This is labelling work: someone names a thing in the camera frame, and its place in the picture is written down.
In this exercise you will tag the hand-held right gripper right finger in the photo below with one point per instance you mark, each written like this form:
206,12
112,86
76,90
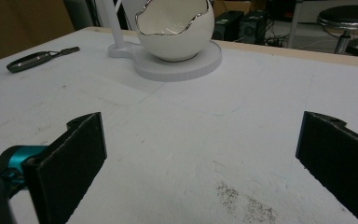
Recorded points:
341,161

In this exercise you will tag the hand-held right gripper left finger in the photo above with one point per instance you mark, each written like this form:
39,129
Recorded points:
65,168

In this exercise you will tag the white lamp stand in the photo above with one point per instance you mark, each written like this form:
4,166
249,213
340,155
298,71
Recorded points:
167,69

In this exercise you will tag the grey metal table leg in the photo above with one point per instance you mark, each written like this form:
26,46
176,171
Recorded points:
294,25

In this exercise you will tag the round black stool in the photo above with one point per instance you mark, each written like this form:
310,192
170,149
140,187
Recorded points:
348,15

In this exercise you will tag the black computer case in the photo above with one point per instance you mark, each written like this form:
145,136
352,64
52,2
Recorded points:
252,28
228,26

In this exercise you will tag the white eggshell-shaped bowl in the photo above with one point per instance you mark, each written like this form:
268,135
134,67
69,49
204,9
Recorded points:
175,43

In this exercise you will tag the brown cardboard box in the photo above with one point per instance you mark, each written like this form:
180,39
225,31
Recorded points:
231,6

